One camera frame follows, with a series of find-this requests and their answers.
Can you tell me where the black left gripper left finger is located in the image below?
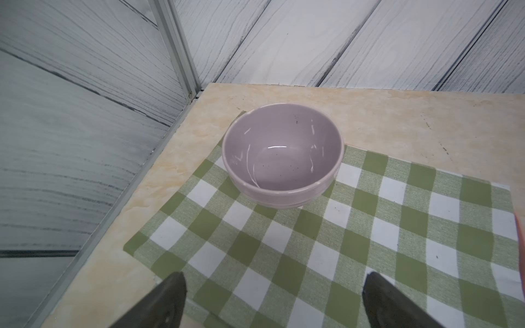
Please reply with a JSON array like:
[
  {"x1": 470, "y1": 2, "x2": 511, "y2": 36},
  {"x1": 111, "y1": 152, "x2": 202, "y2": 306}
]
[{"x1": 111, "y1": 272, "x2": 187, "y2": 328}]

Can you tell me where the left aluminium frame post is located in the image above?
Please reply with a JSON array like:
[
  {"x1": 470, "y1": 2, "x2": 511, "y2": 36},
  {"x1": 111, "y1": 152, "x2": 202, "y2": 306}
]
[{"x1": 148, "y1": 0, "x2": 202, "y2": 103}]

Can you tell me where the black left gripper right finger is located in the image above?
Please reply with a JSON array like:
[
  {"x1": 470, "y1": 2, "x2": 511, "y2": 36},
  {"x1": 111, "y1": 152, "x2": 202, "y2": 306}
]
[{"x1": 362, "y1": 271, "x2": 442, "y2": 328}]

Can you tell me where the pink mat under cloth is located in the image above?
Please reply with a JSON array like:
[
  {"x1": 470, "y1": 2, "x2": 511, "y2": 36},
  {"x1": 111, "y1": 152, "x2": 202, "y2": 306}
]
[{"x1": 515, "y1": 215, "x2": 525, "y2": 295}]

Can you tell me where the green white checkered cloth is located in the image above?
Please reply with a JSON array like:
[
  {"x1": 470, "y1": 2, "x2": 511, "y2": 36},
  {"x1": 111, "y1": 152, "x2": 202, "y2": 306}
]
[{"x1": 124, "y1": 146, "x2": 524, "y2": 327}]

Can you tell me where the lilac ceramic bowl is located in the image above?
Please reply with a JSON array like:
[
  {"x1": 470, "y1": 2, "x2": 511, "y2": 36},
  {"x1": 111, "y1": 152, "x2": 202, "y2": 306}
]
[{"x1": 221, "y1": 103, "x2": 345, "y2": 209}]

